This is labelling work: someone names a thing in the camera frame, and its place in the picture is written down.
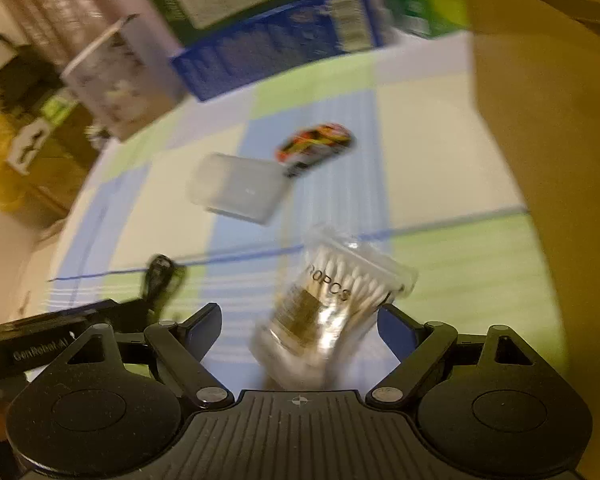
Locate cotton swab jar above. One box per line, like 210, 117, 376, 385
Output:
251, 224, 418, 390

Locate clear plastic cup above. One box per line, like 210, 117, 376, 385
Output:
187, 153, 292, 224

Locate red toy car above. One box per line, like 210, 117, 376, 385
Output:
276, 122, 355, 178

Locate small black toy car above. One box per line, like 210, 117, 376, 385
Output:
140, 254, 186, 312

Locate checkered bed sheet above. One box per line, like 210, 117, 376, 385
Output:
31, 32, 568, 391

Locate stacked cardboard boxes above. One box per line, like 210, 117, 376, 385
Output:
6, 88, 99, 217

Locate black luggage trolley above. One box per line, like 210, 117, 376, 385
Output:
0, 34, 62, 117

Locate white humidifier box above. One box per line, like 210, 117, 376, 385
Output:
60, 14, 186, 142

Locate blue carton box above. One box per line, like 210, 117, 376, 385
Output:
171, 0, 386, 102

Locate open cardboard box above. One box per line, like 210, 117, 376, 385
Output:
466, 0, 600, 479

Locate pink curtain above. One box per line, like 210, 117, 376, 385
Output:
0, 0, 180, 67

